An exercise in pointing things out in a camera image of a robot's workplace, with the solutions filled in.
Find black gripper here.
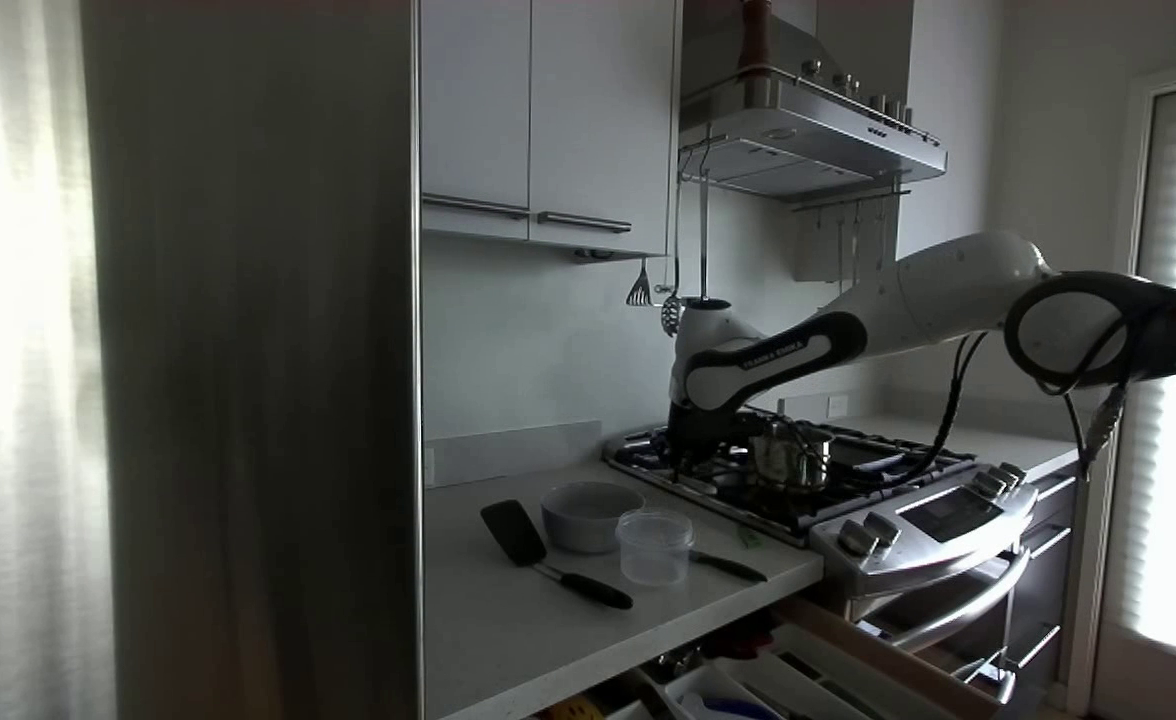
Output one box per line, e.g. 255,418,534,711
667,403,731,474

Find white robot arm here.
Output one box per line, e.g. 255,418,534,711
667,232,1176,461

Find stainless steel pot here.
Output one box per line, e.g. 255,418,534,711
751,423,831,495

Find gas stovetop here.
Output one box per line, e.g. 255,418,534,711
602,418,977,543

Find clear plastic container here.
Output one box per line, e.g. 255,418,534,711
618,507,693,588

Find white ceramic bowl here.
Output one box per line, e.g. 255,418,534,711
541,482,641,555

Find black silicone spatula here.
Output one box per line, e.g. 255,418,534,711
477,495,635,615

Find open wooden cutlery drawer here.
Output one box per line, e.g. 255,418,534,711
538,600,1015,720

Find stainless steel oven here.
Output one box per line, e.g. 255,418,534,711
794,423,1077,718

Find white upper cabinet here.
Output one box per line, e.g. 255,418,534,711
419,0,679,256

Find stainless steel range hood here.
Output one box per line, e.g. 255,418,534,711
679,0,947,201

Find hanging utensils on rail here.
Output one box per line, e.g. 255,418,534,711
625,195,701,336

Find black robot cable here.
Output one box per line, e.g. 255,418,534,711
881,269,1176,493

